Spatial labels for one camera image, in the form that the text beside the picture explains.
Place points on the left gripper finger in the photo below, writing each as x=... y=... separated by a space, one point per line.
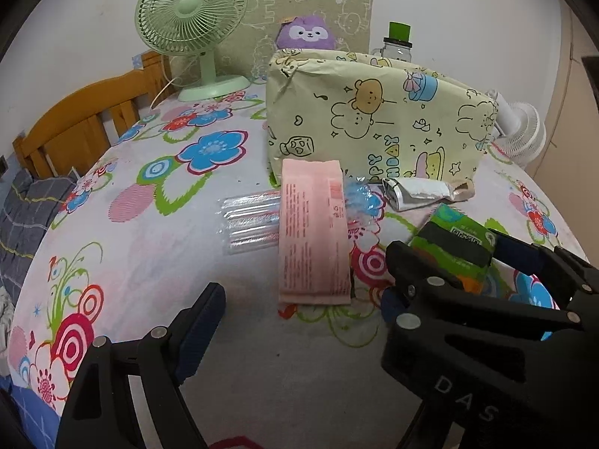
x=100 y=411

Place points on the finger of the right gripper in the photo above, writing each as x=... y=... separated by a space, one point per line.
x=391 y=304

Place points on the pink paper packet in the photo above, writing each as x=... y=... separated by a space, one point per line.
x=313 y=244

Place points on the green tissue pack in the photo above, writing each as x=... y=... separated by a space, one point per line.
x=457 y=245

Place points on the silver foil wrapper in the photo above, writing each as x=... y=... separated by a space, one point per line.
x=408 y=193

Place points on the clear plastic bag roll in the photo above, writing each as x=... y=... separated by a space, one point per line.
x=251 y=222

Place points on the yellow cartoon storage box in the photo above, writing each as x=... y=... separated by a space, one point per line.
x=378 y=118

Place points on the floral tablecloth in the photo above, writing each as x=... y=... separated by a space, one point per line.
x=140 y=237

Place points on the white standing fan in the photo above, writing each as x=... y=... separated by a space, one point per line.
x=519 y=131

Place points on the grey plaid bedding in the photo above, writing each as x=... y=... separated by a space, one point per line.
x=26 y=214

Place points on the glass jar green lid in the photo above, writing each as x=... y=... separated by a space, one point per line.
x=397 y=44

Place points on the purple plush toy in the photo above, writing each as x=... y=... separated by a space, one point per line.
x=305 y=32

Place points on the green patterned cardboard board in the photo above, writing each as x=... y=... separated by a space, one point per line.
x=249 y=48

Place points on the green desk fan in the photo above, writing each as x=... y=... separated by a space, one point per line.
x=193 y=28

